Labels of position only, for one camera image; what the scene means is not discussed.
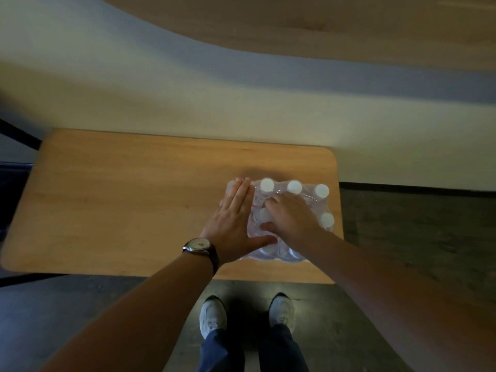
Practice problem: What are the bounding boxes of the person's right hand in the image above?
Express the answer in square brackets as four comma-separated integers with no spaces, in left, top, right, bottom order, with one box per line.
[260,193,331,251]

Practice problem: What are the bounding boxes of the person's left hand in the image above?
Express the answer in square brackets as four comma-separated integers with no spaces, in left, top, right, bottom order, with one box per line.
[200,177,278,266]

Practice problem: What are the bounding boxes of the shrink-wrapped water bottle pack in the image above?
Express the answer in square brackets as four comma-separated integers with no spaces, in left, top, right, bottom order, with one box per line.
[226,177,336,265]

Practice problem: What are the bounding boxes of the person's right forearm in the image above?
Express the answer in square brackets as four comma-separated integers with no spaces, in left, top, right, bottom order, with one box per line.
[298,230,496,372]

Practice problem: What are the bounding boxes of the person's left forearm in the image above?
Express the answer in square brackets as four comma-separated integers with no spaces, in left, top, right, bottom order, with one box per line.
[39,250,218,372]

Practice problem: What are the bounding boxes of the person's right white shoe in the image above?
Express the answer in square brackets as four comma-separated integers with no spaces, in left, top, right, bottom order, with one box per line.
[268,293,296,334]

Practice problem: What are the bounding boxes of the person's white shoe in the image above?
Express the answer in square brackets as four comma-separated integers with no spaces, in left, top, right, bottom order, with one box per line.
[199,296,228,340]
[268,293,296,334]

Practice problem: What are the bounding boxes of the person's left white shoe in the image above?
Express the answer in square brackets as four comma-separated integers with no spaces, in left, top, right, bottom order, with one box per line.
[199,296,228,340]

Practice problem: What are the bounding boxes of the dark blue trousers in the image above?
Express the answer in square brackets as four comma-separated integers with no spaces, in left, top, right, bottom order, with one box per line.
[197,324,311,372]

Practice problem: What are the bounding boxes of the black strap wristwatch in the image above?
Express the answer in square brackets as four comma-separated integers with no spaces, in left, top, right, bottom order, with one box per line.
[182,237,220,276]

